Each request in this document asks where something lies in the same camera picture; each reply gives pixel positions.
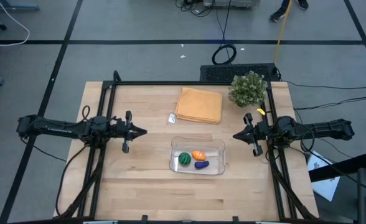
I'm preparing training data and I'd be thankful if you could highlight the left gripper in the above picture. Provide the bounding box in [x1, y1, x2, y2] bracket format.
[110, 110, 148, 154]

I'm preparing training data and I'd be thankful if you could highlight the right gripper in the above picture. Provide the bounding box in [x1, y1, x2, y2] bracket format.
[232, 113, 270, 157]

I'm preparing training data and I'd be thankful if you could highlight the clear plastic container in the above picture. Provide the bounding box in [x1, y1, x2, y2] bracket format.
[169, 136, 227, 176]

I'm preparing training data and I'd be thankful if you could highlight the orange toy pumpkin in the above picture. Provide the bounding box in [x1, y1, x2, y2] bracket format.
[191, 150, 207, 162]

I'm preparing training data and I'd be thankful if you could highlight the green toy watermelon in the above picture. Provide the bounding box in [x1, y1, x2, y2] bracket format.
[178, 152, 192, 167]

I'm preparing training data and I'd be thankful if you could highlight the artificial green plant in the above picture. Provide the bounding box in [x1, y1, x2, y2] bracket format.
[228, 70, 268, 108]

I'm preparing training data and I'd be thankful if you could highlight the folded orange cloth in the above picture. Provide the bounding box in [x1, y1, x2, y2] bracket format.
[174, 86, 223, 125]

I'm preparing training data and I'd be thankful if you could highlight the white paper sheet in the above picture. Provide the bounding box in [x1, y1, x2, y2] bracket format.
[307, 151, 341, 202]

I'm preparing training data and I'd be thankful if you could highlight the black desk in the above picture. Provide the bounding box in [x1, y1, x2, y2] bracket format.
[309, 152, 366, 224]

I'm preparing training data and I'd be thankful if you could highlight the person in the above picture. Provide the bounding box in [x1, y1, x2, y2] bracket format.
[269, 0, 310, 23]

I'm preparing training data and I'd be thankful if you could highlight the grey equipment base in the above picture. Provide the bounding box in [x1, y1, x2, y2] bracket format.
[203, 0, 261, 9]

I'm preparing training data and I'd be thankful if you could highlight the grey table base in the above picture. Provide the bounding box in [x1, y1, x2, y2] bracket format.
[0, 0, 40, 13]

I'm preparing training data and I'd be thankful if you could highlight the black aluminium frame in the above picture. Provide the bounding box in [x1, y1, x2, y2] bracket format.
[58, 70, 318, 222]

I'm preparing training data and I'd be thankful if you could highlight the coiled black cable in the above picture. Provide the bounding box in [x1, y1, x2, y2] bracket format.
[212, 0, 237, 65]

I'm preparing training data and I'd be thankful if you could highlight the thin black floor cable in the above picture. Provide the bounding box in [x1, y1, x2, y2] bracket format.
[294, 96, 366, 111]
[279, 79, 366, 91]

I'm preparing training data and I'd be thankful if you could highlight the yellow cable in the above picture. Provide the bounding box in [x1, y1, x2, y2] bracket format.
[273, 0, 294, 65]

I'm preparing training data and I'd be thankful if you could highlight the black cable tangle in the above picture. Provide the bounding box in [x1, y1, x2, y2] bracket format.
[174, 0, 214, 17]

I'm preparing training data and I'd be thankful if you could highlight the white cable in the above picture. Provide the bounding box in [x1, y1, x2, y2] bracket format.
[0, 0, 31, 47]

